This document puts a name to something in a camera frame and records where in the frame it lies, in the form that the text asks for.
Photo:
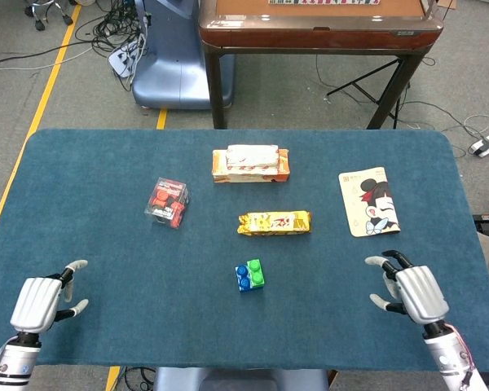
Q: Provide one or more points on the long yellow floor tape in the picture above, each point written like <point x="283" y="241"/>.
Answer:
<point x="50" y="81"/>

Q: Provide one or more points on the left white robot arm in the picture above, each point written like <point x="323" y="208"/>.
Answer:
<point x="12" y="362"/>

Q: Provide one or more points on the white wrapped packet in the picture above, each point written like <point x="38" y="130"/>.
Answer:
<point x="250" y="155"/>

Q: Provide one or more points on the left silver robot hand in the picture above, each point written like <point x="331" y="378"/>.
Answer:
<point x="36" y="301"/>

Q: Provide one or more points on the grey robot pedestal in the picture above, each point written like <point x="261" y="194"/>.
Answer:
<point x="228" y="380"/>

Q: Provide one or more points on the green building block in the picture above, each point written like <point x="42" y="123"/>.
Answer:
<point x="256" y="273"/>

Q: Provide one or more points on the brown mahjong table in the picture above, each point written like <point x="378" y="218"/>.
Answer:
<point x="309" y="36"/>

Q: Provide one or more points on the blue felt table cover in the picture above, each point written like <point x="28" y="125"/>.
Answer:
<point x="106" y="244"/>

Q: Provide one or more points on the white power strip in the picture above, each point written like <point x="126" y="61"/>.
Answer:
<point x="483" y="146"/>
<point x="120" y="61"/>

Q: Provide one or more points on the orange and white carton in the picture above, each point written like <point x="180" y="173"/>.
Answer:
<point x="248" y="177"/>

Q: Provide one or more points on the yellow snack packet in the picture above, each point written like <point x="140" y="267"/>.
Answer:
<point x="273" y="224"/>

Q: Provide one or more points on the blue building block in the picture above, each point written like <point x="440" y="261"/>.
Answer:
<point x="241" y="278"/>

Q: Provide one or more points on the clear box with red parts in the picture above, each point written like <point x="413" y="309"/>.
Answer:
<point x="167" y="203"/>

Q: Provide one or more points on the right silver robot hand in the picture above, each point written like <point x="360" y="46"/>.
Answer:
<point x="421" y="293"/>

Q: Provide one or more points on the cartoon girl card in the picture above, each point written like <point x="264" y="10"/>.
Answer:
<point x="366" y="199"/>

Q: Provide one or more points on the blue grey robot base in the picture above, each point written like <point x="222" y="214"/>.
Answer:
<point x="175" y="73"/>

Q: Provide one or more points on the wheeled stool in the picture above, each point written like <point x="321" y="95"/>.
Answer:
<point x="38" y="22"/>

